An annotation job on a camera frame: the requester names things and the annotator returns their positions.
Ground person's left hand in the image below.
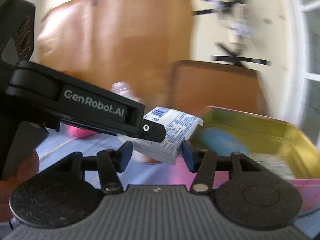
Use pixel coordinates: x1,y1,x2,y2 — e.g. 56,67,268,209
0,152,41,228

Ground pink soft item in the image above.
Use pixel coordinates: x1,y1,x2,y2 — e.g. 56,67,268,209
65,125,97,140

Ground blue soft packet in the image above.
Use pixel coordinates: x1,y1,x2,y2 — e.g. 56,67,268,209
199,127,248,156

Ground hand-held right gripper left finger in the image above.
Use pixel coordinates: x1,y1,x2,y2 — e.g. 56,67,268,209
54,141,133,195

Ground black tape strips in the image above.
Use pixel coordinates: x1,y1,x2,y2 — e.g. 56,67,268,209
186,0,272,67

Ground white printed packet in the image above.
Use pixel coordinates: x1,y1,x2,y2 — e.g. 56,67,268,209
249,152,296,180

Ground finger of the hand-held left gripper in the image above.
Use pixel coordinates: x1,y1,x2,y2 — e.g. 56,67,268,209
138,122,167,142

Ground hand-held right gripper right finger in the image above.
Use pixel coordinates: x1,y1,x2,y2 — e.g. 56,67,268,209
182,141,265,194

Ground white window frame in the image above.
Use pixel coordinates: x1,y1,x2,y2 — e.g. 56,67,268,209
286,0,320,130

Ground small white blue tissue packet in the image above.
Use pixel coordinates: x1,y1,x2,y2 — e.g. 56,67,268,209
117,106,204,166

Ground plastic bag of paper cups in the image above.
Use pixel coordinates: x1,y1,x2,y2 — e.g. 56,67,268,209
111,81,141,103

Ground woven back chair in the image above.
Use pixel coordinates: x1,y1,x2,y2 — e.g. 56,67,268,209
169,60,266,117

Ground pink macaron print tin box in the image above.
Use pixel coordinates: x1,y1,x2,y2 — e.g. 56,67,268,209
140,106,320,219

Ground wooden board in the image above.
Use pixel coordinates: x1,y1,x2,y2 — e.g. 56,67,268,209
37,0,196,107

